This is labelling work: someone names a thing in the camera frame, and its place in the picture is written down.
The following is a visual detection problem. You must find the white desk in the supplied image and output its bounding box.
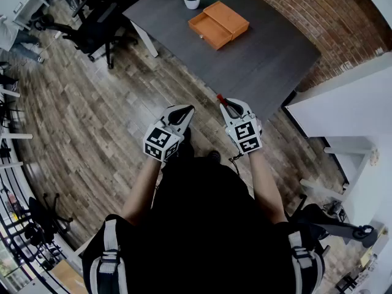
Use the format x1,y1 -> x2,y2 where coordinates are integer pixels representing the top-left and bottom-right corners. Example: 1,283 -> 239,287
281,52 -> 392,195

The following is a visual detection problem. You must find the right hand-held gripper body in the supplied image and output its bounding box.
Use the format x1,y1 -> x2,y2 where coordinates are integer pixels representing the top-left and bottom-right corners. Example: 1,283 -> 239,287
225,114 -> 263,155

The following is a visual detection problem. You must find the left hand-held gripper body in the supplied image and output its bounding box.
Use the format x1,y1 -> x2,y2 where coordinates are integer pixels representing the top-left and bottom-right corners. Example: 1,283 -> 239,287
143,111 -> 185,164

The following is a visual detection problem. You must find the person's left forearm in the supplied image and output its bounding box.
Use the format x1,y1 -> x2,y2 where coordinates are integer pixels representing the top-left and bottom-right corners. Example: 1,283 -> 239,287
121,156 -> 164,226

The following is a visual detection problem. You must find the person's black shirt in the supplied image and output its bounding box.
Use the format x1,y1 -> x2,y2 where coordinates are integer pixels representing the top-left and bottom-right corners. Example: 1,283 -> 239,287
81,156 -> 326,294

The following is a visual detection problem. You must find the white drawer cabinet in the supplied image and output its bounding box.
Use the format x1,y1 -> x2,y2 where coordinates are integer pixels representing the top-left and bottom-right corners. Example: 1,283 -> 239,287
12,0 -> 51,32

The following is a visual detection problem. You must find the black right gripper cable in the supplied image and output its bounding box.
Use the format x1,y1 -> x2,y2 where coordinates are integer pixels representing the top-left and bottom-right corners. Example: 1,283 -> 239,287
228,153 -> 243,177

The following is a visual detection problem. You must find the person's right forearm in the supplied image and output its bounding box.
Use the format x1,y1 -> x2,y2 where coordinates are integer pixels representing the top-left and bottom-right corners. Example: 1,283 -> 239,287
247,150 -> 289,225

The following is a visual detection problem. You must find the black kick scooter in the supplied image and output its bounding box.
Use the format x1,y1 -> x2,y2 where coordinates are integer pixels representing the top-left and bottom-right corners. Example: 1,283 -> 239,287
293,203 -> 379,249

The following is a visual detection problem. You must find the brown cardboard box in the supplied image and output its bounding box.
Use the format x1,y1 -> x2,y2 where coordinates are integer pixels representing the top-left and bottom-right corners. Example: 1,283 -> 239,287
50,258 -> 89,294

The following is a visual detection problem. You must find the grey shoulder strap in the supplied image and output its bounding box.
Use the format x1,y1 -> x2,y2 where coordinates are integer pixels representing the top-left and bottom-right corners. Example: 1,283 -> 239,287
287,230 -> 325,294
97,218 -> 129,294

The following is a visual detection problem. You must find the white table leg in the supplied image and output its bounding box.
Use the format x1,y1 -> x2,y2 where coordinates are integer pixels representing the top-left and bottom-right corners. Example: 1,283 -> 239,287
130,19 -> 159,58

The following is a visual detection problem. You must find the orange plastic tray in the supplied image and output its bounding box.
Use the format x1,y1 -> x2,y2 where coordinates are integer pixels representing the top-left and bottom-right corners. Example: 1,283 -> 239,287
187,0 -> 251,51

